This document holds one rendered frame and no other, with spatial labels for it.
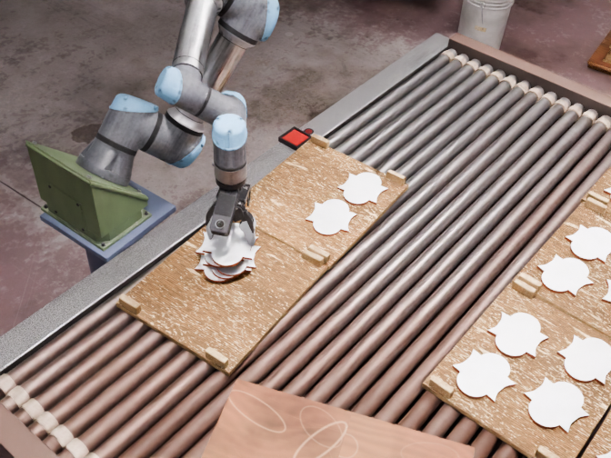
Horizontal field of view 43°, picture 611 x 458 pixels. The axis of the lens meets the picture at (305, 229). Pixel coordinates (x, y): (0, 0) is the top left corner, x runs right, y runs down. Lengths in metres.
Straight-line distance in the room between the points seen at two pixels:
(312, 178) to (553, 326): 0.78
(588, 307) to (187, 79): 1.12
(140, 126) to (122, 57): 2.47
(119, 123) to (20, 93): 2.31
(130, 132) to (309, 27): 2.83
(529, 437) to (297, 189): 0.93
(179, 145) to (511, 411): 1.09
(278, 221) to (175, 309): 0.40
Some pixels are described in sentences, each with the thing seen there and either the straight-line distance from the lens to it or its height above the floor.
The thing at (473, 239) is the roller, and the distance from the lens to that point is 2.17.
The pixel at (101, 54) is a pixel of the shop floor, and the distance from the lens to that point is 4.63.
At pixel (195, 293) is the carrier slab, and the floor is 0.94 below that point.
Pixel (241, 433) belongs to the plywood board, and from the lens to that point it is 1.59.
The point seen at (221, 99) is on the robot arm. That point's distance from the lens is 1.80.
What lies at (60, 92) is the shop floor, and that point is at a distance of 4.36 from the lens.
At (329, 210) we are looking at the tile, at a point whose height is 0.94.
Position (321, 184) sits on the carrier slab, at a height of 0.94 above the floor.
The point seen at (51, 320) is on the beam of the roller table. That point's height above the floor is 0.92.
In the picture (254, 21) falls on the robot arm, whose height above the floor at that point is 1.38.
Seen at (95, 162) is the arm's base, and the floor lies 1.08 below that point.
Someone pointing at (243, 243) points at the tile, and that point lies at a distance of 1.94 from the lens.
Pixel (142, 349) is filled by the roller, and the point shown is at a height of 0.91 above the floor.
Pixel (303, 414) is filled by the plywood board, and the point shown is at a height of 1.04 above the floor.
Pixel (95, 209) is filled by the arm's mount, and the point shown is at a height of 1.02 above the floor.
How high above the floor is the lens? 2.40
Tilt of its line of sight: 44 degrees down
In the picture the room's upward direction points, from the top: 3 degrees clockwise
